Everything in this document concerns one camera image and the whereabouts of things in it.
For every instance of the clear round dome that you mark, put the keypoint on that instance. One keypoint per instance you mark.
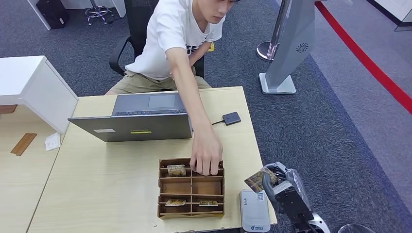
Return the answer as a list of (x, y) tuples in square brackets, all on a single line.
[(355, 229)]

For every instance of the person's right hand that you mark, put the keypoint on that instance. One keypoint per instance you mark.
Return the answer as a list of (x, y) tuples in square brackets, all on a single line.
[(206, 151)]

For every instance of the grey kiosk stand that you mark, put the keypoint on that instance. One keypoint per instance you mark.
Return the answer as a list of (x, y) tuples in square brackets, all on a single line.
[(289, 48)]

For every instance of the brown wooden block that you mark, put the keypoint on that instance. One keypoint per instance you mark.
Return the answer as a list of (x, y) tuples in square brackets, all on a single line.
[(8, 109)]

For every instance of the white card reader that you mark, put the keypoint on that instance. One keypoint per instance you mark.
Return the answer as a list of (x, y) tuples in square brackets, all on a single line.
[(254, 212)]

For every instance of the wooden card organizer box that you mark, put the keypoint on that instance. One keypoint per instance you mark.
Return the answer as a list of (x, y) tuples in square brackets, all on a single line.
[(206, 188)]

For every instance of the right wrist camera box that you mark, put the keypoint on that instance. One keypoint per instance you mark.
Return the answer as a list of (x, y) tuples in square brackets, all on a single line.
[(293, 202)]

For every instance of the yellow tree-print ID card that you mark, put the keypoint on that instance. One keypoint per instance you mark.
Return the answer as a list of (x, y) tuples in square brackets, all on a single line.
[(254, 181)]

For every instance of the yellow hotel key card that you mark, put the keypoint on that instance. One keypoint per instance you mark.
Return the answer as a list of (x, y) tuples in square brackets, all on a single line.
[(208, 203), (176, 170), (175, 203)]

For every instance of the chrome stanchion post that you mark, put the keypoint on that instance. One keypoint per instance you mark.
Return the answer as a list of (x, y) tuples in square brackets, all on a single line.
[(273, 38)]

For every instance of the person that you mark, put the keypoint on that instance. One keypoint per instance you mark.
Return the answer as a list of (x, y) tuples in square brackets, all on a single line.
[(170, 32)]

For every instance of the white desk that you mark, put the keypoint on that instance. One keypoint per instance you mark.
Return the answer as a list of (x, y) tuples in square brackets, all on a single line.
[(119, 8)]

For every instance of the black USB hub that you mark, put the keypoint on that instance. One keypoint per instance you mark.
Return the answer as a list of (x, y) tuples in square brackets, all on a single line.
[(231, 118)]

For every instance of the white paper slip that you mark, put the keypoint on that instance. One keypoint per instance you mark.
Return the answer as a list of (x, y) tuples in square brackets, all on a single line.
[(52, 142)]

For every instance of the person's left forearm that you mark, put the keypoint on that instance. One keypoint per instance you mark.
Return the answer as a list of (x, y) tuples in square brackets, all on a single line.
[(199, 51)]

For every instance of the grey laptop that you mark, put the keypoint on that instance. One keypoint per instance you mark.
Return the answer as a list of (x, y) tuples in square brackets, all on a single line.
[(128, 128)]

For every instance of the black computer tower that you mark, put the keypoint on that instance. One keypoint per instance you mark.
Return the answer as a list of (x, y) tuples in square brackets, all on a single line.
[(53, 13)]

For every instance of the white counter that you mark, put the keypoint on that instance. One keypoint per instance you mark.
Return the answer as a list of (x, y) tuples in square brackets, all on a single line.
[(396, 8)]

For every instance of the black office chair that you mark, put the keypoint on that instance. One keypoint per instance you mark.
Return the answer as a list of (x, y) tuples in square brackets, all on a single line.
[(138, 19)]

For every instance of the person's right forearm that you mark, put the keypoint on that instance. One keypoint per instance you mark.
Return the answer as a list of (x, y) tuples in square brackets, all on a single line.
[(193, 103)]

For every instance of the chrome stool base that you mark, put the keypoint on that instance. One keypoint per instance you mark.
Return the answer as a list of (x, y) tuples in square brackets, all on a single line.
[(97, 12)]

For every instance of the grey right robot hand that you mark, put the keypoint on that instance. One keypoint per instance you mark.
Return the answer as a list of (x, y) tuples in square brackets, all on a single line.
[(296, 183)]

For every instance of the white cabinet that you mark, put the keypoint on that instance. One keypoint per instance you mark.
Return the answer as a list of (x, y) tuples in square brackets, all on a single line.
[(32, 80)]

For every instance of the brown wooden strip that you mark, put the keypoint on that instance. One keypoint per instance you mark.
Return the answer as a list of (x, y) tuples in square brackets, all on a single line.
[(23, 144)]

